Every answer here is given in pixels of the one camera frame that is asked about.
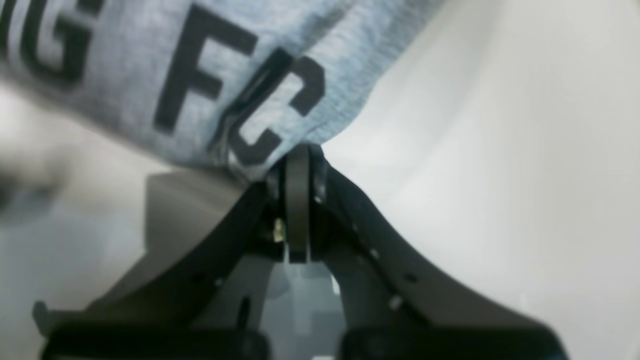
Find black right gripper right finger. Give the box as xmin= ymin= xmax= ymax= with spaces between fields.
xmin=309 ymin=145 xmax=569 ymax=360

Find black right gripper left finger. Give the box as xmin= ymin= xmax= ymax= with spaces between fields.
xmin=32 ymin=145 xmax=311 ymax=360

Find grey T-shirt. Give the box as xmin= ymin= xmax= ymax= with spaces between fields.
xmin=1 ymin=0 xmax=444 ymax=181

